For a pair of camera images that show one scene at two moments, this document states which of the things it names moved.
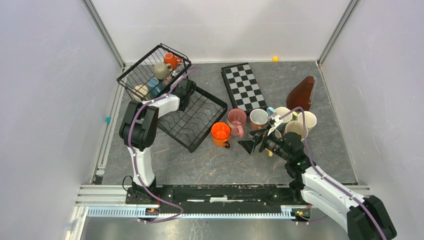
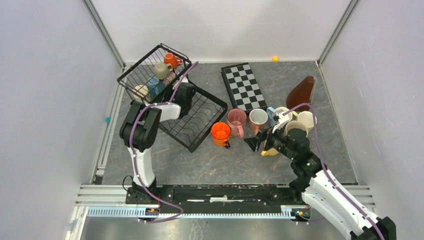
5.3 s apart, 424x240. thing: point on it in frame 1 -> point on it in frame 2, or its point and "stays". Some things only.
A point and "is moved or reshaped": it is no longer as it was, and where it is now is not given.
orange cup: [220, 133] stays
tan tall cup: [297, 127] stays
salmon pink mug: [258, 119] stays
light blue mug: [270, 110] is moved or reshaped
